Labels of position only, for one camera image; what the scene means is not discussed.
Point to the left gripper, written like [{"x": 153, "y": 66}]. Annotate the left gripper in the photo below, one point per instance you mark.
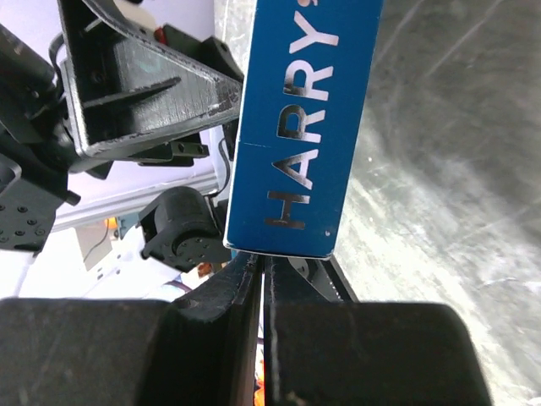
[{"x": 128, "y": 92}]

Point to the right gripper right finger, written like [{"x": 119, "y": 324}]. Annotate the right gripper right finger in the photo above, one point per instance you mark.
[{"x": 322, "y": 352}]

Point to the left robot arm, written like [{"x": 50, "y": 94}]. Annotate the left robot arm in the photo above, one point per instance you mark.
[{"x": 45, "y": 185}]

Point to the blue razor box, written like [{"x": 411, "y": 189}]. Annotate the blue razor box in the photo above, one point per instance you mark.
[{"x": 303, "y": 98}]

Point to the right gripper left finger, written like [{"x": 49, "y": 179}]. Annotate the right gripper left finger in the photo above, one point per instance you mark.
[{"x": 196, "y": 350}]

